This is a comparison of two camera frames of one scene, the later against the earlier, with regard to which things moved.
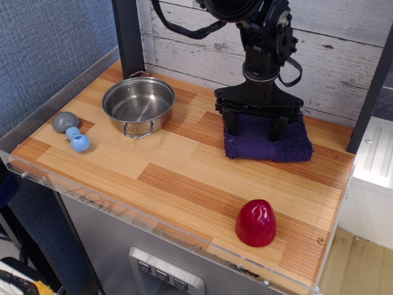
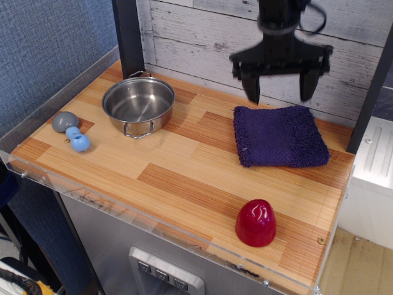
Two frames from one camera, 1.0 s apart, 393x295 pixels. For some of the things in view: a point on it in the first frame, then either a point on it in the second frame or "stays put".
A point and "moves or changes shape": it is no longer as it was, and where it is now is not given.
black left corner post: x=129 y=35 stays put
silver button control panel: x=153 y=275 stays put
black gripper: x=255 y=98 → x=281 y=55
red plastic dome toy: x=256 y=223 stays put
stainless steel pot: x=140 y=104 stays put
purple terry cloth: x=252 y=141 moves or changes shape
